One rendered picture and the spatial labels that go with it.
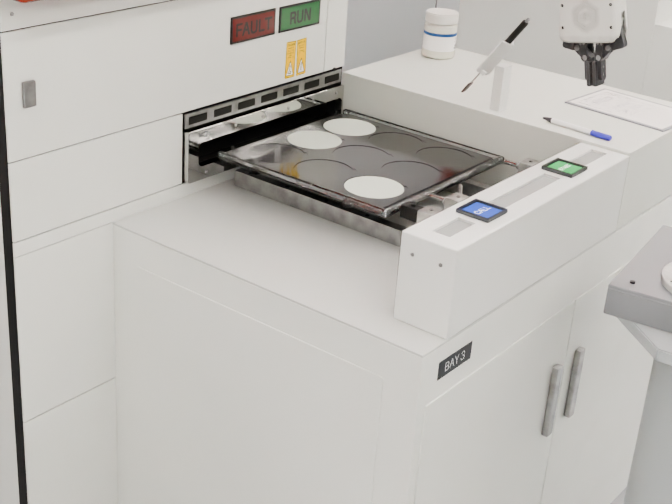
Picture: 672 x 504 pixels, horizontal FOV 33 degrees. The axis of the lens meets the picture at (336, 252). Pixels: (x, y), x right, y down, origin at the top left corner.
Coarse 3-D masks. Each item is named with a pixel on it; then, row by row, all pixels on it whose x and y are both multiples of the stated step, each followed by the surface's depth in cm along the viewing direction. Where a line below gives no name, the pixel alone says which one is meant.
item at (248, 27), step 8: (248, 16) 201; (256, 16) 203; (264, 16) 204; (272, 16) 206; (240, 24) 200; (248, 24) 202; (256, 24) 203; (264, 24) 205; (272, 24) 207; (240, 32) 201; (248, 32) 202; (256, 32) 204; (264, 32) 206; (272, 32) 208
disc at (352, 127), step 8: (336, 120) 222; (344, 120) 222; (352, 120) 222; (360, 120) 222; (328, 128) 217; (336, 128) 217; (344, 128) 217; (352, 128) 218; (360, 128) 218; (368, 128) 218
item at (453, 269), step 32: (544, 160) 191; (576, 160) 193; (608, 160) 193; (480, 192) 176; (512, 192) 178; (544, 192) 177; (576, 192) 182; (608, 192) 193; (416, 224) 163; (448, 224) 164; (480, 224) 164; (512, 224) 167; (544, 224) 176; (576, 224) 186; (608, 224) 198; (416, 256) 160; (448, 256) 157; (480, 256) 162; (512, 256) 170; (544, 256) 180; (416, 288) 162; (448, 288) 158; (480, 288) 165; (512, 288) 174; (416, 320) 164; (448, 320) 160
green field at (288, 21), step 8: (288, 8) 209; (296, 8) 211; (304, 8) 213; (312, 8) 215; (288, 16) 210; (296, 16) 212; (304, 16) 214; (312, 16) 215; (288, 24) 211; (296, 24) 212; (304, 24) 214
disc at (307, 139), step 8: (288, 136) 211; (296, 136) 212; (304, 136) 212; (312, 136) 212; (320, 136) 212; (328, 136) 213; (336, 136) 213; (296, 144) 208; (304, 144) 208; (312, 144) 208; (320, 144) 208; (328, 144) 209; (336, 144) 209
